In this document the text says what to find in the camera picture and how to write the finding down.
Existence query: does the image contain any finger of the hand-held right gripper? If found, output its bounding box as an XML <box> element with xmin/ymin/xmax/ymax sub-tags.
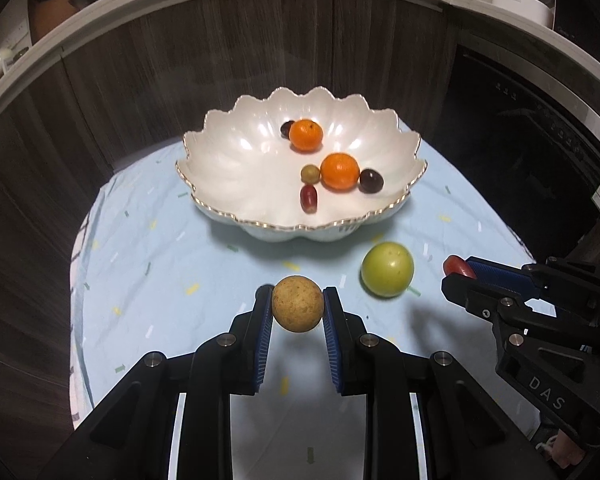
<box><xmin>466</xmin><ymin>256</ymin><xmax>556</xmax><ymax>318</ymax></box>
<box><xmin>440</xmin><ymin>271</ymin><xmax>503</xmax><ymax>320</ymax></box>

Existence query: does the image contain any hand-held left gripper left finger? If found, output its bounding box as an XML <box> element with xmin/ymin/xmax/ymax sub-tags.
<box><xmin>37</xmin><ymin>285</ymin><xmax>276</xmax><ymax>480</ymax></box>

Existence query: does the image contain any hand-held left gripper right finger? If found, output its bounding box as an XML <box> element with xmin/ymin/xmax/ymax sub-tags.
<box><xmin>322</xmin><ymin>286</ymin><xmax>551</xmax><ymax>480</ymax></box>

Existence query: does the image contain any brown round longan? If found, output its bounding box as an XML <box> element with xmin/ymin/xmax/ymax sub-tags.
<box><xmin>271</xmin><ymin>275</ymin><xmax>326</xmax><ymax>333</ymax></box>

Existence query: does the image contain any red oval grape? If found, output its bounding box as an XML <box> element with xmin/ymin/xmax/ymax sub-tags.
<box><xmin>299</xmin><ymin>184</ymin><xmax>319</xmax><ymax>214</ymax></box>

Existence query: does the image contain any white scalloped bowl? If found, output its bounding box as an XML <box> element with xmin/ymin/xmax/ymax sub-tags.
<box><xmin>176</xmin><ymin>86</ymin><xmax>427</xmax><ymax>243</ymax></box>

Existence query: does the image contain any large orange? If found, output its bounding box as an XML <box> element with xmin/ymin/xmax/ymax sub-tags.
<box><xmin>320</xmin><ymin>152</ymin><xmax>361</xmax><ymax>192</ymax></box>

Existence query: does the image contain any small orange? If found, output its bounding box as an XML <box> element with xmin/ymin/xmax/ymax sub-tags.
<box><xmin>288</xmin><ymin>118</ymin><xmax>324</xmax><ymax>153</ymax></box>

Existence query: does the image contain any person's right hand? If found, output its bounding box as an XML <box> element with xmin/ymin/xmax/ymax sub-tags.
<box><xmin>550</xmin><ymin>431</ymin><xmax>583</xmax><ymax>472</ymax></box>

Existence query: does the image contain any green round fruit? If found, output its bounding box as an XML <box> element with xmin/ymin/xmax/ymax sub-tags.
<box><xmin>360</xmin><ymin>241</ymin><xmax>415</xmax><ymax>298</ymax></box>

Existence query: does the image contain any light blue patterned tablecloth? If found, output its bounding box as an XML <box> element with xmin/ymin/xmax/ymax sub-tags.
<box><xmin>69</xmin><ymin>110</ymin><xmax>546</xmax><ymax>480</ymax></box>

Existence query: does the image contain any black built-in appliance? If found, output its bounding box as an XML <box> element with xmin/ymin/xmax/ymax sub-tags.
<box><xmin>432</xmin><ymin>42</ymin><xmax>600</xmax><ymax>281</ymax></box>

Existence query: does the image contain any white box appliance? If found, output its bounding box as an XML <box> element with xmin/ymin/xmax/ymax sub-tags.
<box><xmin>490</xmin><ymin>0</ymin><xmax>556</xmax><ymax>30</ymax></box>

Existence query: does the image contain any brown cutting board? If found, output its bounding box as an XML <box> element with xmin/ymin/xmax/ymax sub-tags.
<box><xmin>27</xmin><ymin>0</ymin><xmax>83</xmax><ymax>45</ymax></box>

